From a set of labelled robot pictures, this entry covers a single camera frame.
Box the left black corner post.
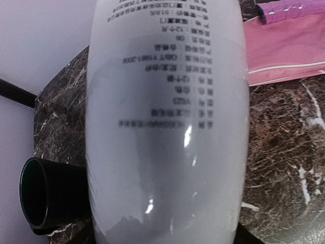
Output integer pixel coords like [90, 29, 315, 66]
[0, 79, 37, 109]

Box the pink racket cover bag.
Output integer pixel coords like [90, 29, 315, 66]
[243, 13, 324, 86]

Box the pink badminton racket front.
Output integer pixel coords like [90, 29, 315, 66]
[257, 0, 324, 24]

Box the dark green mug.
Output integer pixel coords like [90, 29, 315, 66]
[19, 158, 91, 235]

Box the white shuttlecock tube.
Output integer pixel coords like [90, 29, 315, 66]
[85, 1, 249, 243]

